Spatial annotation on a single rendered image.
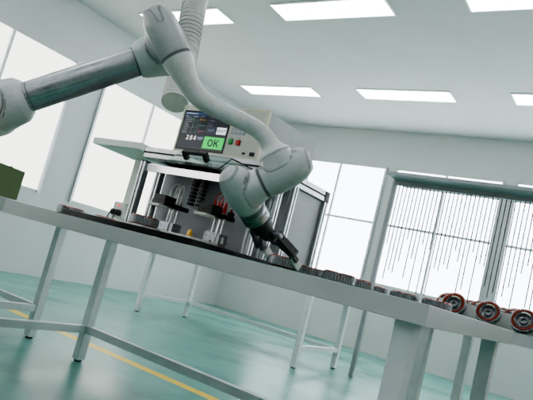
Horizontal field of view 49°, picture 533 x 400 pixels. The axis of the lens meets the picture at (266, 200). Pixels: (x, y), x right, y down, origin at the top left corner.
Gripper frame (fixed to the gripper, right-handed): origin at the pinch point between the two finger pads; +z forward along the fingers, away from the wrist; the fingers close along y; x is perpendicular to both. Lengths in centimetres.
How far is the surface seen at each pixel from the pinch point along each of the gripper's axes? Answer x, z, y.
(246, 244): -0.5, -5.5, -14.6
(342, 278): 1.4, 3.7, 22.2
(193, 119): 37, -31, -60
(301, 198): 32.8, 4.4, -16.7
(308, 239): 27.0, 22.1, -18.4
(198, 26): 143, -20, -166
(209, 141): 30, -25, -48
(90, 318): -30, 56, -154
